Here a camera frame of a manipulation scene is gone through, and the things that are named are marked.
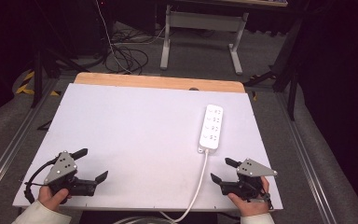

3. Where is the person's left hand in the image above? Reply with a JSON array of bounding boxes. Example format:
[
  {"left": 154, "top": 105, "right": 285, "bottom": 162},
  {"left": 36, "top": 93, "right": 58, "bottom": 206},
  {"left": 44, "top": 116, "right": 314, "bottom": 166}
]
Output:
[{"left": 37, "top": 185, "right": 72, "bottom": 212}]

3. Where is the white metal desk frame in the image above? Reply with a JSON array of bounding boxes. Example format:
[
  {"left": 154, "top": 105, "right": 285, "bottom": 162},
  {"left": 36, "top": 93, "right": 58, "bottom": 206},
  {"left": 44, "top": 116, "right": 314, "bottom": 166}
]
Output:
[{"left": 159, "top": 4, "right": 250, "bottom": 76}]

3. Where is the aluminium floor rail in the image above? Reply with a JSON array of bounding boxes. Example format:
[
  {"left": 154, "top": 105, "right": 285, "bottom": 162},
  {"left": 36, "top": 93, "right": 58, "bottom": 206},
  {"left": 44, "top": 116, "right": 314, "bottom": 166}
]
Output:
[
  {"left": 0, "top": 77, "right": 61, "bottom": 202},
  {"left": 274, "top": 92, "right": 337, "bottom": 224}
]

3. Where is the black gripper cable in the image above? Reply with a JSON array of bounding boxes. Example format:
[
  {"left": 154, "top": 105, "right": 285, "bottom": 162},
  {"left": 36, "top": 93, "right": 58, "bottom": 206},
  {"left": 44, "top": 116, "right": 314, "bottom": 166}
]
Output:
[{"left": 23, "top": 158, "right": 60, "bottom": 205}]

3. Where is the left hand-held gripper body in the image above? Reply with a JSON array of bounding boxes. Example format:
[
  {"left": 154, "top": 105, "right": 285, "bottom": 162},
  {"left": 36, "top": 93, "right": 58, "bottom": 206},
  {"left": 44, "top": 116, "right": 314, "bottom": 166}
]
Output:
[{"left": 44, "top": 150, "right": 98, "bottom": 197}]

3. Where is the thin white hanging cable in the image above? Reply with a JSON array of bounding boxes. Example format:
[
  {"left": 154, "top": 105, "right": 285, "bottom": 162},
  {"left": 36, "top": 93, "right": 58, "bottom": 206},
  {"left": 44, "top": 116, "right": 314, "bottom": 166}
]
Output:
[{"left": 95, "top": 0, "right": 133, "bottom": 75}]

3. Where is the black metal stand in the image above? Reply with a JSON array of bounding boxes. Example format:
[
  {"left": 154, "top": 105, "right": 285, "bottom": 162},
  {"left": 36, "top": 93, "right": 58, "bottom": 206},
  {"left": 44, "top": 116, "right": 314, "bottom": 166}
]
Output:
[{"left": 242, "top": 15, "right": 306, "bottom": 121}]

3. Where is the white power strip cable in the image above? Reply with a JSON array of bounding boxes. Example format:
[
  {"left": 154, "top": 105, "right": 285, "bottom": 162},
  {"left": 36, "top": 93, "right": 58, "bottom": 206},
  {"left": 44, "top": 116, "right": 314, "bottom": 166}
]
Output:
[{"left": 114, "top": 148, "right": 211, "bottom": 224}]

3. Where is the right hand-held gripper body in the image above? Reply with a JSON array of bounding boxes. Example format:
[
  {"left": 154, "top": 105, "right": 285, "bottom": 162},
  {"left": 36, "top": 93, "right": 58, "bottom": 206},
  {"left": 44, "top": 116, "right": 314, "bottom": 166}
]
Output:
[{"left": 219, "top": 158, "right": 279, "bottom": 201}]

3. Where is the black floor cable bundle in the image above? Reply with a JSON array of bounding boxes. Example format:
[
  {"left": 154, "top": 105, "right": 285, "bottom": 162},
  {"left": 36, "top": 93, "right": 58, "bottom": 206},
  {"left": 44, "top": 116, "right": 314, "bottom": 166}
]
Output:
[{"left": 104, "top": 29, "right": 150, "bottom": 76}]

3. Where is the yellow black floor tape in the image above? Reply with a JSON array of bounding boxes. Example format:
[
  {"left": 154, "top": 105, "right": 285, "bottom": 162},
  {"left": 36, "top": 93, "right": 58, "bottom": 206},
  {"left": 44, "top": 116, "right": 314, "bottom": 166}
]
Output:
[{"left": 15, "top": 70, "right": 61, "bottom": 97}]

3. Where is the person's right hand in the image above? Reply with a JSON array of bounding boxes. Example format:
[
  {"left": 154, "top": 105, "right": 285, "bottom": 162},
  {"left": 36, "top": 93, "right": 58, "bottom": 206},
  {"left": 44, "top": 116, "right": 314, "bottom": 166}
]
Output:
[{"left": 227, "top": 175, "right": 270, "bottom": 217}]

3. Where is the white power strip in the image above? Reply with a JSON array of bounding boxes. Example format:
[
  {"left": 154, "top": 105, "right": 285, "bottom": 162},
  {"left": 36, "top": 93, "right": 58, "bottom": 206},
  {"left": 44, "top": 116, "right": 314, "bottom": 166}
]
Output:
[{"left": 197, "top": 104, "right": 225, "bottom": 154}]

